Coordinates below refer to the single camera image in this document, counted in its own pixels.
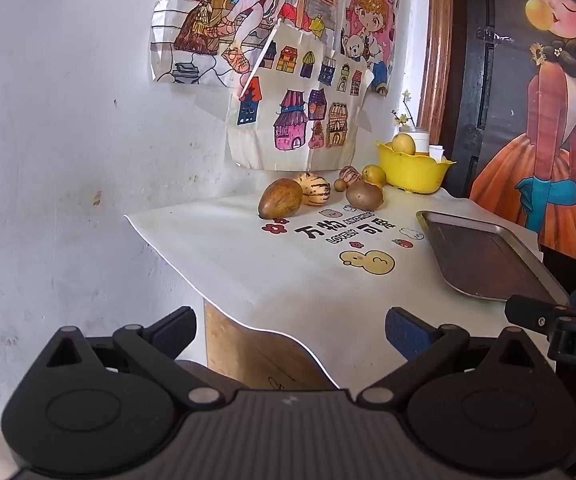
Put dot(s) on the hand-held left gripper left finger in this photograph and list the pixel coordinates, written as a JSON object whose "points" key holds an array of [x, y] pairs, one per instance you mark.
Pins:
{"points": [[175, 332]]}

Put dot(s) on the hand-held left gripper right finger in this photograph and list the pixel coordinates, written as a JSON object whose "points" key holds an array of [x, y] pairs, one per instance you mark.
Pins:
{"points": [[410, 332]]}

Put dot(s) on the metal baking tray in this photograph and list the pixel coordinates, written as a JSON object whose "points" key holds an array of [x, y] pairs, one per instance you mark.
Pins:
{"points": [[482, 255]]}

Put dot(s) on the brown kiwi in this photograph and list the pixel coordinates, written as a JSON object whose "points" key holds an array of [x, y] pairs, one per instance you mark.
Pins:
{"points": [[364, 196]]}

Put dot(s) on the yellow-green pear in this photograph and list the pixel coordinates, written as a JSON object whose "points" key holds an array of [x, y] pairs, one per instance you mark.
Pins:
{"points": [[373, 174]]}

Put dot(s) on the small brown longan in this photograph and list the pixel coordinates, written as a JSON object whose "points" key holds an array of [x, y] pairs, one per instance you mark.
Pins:
{"points": [[340, 184]]}

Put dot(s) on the purple striped pepino melon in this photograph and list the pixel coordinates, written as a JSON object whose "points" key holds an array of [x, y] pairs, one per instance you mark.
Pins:
{"points": [[350, 175]]}

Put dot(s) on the tan striped pepino melon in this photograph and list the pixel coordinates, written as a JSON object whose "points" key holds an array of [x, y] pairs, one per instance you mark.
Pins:
{"points": [[280, 199]]}

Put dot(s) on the cream striped pepino melon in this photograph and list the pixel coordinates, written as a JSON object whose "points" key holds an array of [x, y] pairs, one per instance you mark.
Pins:
{"points": [[315, 190]]}

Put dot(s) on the wooden table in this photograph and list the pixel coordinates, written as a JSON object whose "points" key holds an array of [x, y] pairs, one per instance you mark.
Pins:
{"points": [[248, 350]]}

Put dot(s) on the white printed tablecloth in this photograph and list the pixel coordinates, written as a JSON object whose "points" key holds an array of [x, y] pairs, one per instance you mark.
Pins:
{"points": [[278, 270]]}

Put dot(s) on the yellow plastic bowl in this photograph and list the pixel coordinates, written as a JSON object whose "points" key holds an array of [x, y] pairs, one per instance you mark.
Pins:
{"points": [[415, 172]]}

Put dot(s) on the small white box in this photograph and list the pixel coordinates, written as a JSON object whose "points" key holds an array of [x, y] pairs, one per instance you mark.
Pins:
{"points": [[436, 152]]}

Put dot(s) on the pale yellow pear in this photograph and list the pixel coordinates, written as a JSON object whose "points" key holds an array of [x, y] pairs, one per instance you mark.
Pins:
{"points": [[403, 143]]}

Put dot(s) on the painted girl door poster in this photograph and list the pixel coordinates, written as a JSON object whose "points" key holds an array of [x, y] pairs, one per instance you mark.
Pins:
{"points": [[547, 110]]}

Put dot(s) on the yellow flower sprig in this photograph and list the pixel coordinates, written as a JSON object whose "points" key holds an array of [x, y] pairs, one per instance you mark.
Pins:
{"points": [[403, 117]]}

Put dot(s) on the black door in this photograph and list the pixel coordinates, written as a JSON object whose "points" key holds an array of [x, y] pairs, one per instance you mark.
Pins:
{"points": [[472, 85]]}

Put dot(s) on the coloured houses drawing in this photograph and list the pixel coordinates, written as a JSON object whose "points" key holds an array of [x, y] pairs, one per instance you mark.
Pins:
{"points": [[288, 125]]}

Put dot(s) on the coloured cartoon figures drawing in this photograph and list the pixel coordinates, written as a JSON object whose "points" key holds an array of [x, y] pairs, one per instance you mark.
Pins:
{"points": [[268, 0]]}

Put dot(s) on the brown wooden door frame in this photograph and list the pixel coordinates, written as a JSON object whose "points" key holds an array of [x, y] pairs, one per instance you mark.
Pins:
{"points": [[436, 50]]}

